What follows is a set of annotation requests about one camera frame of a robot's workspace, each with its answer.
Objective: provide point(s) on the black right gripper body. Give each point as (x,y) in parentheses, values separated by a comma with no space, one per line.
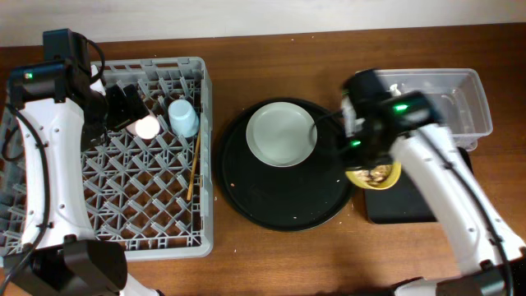
(366,163)

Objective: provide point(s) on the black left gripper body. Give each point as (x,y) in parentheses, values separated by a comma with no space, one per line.
(124,107)

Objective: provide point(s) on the food scraps and rice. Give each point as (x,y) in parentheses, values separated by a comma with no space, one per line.
(374,176)

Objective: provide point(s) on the yellow bowl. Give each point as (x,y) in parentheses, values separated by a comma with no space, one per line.
(388,183)

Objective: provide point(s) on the pink plastic cup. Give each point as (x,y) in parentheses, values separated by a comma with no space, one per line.
(146,128)

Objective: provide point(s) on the light blue plastic cup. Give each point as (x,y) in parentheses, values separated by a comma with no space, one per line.
(183,118)

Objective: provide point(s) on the wooden chopstick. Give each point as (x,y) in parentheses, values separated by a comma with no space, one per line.
(193,167)

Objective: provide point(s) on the white napkin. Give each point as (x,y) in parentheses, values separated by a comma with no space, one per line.
(394,90)

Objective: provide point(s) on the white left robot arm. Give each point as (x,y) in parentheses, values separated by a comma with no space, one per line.
(63,108)

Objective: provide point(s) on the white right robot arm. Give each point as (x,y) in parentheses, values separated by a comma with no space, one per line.
(408,131)

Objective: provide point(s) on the grey plastic dishwasher rack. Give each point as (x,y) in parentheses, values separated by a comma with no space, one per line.
(135,189)

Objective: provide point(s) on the black rectangular tray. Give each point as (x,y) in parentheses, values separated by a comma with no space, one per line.
(400,204)

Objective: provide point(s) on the black round tray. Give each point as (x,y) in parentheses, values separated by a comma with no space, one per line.
(282,199)

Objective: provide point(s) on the grey round plate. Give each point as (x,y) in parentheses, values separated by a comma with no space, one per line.
(281,134)

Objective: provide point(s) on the clear plastic bin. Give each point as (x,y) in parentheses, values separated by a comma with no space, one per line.
(458,94)

